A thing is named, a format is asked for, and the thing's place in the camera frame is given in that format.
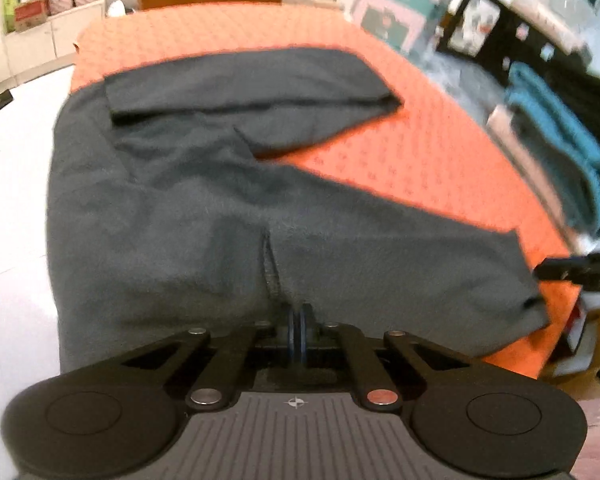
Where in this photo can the white low cabinet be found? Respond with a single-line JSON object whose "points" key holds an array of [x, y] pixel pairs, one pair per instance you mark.
{"points": [[35, 50]]}

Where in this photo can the teal folded towel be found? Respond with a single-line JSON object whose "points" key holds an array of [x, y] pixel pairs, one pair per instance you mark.
{"points": [[570, 160]]}

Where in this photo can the grey garment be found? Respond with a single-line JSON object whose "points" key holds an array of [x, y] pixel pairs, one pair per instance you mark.
{"points": [[180, 210]]}

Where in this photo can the orange patterned mat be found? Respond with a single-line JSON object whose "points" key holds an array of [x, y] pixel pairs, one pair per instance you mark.
{"points": [[430, 160]]}

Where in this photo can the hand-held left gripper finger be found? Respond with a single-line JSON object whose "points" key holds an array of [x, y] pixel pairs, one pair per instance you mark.
{"points": [[304, 332], [293, 332]]}

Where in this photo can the red and brown cardboard box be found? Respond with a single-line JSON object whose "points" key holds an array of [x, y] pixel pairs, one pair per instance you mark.
{"points": [[30, 12]]}

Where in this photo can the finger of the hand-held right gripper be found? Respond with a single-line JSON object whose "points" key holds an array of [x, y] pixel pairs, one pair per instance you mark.
{"points": [[580, 272]]}

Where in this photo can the pink folded towel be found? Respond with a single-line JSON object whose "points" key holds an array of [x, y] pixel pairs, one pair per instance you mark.
{"points": [[525, 150]]}

